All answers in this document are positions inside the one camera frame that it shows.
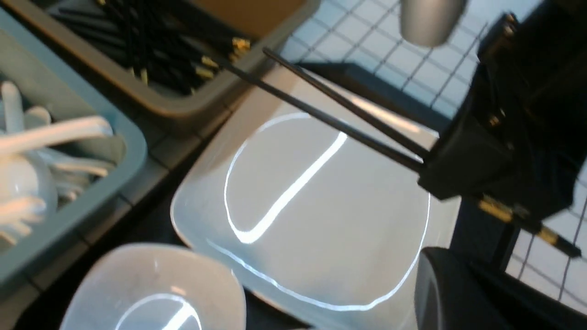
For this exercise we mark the black serving tray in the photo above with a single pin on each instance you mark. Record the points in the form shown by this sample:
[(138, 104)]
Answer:
[(148, 220)]

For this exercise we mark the white checked tablecloth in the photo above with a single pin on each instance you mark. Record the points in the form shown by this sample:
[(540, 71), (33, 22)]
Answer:
[(366, 32)]

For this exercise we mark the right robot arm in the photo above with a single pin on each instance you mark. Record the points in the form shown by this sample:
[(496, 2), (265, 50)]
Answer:
[(429, 23)]

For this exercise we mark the brown plastic bin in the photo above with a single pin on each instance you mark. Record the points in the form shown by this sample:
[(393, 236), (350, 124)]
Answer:
[(268, 22)]

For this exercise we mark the pile of black chopsticks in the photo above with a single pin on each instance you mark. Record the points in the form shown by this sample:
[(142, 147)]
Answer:
[(148, 41)]

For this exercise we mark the white bowl tray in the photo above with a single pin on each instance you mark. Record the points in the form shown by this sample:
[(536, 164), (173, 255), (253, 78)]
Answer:
[(151, 286)]

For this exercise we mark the black chopstick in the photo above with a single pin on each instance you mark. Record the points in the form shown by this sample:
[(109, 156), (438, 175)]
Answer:
[(331, 121), (487, 204)]

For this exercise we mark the large white square plate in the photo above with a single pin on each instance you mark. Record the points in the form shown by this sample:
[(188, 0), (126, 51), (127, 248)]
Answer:
[(309, 219)]

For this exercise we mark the teal plastic bin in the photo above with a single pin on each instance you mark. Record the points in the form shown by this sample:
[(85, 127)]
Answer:
[(66, 151)]

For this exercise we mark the pile of white spoons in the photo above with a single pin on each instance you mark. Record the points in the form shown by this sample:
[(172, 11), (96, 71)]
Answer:
[(35, 177)]

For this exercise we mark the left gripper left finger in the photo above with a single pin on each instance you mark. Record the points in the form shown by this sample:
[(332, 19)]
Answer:
[(453, 292)]

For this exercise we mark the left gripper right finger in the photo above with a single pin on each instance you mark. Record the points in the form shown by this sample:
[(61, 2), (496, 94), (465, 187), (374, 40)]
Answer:
[(519, 136)]

